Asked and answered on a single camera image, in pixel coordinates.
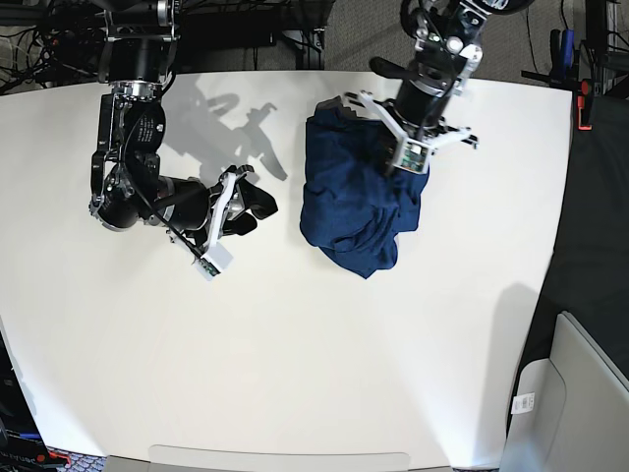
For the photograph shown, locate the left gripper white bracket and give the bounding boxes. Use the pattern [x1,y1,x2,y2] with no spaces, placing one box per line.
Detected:
[343,90,479,162]

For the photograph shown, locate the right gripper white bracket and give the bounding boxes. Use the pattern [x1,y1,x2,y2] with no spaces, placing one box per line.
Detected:
[200,164,278,253]

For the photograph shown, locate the blue long-sleeve shirt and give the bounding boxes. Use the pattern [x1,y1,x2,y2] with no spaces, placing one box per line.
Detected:
[300,97,429,279]

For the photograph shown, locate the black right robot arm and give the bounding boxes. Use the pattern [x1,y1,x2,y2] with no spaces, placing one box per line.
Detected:
[89,1,277,259]

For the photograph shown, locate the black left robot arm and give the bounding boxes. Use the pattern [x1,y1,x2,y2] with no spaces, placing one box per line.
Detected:
[339,1,532,175]

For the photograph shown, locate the red clamp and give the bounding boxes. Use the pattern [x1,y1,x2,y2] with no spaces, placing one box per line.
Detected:
[577,79,594,131]

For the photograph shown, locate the black cloth side cover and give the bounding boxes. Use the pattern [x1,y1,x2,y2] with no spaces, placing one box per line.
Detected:
[520,95,629,375]

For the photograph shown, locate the beige plastic bin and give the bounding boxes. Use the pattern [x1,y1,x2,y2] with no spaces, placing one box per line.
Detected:
[499,312,628,471]

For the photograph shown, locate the black box with label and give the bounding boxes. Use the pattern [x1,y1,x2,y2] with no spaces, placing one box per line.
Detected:
[1,340,47,471]

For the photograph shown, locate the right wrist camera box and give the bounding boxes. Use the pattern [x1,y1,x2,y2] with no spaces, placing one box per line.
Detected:
[195,243,233,281]

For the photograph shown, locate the blue handled tool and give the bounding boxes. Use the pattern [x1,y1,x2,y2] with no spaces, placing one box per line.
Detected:
[560,29,574,70]

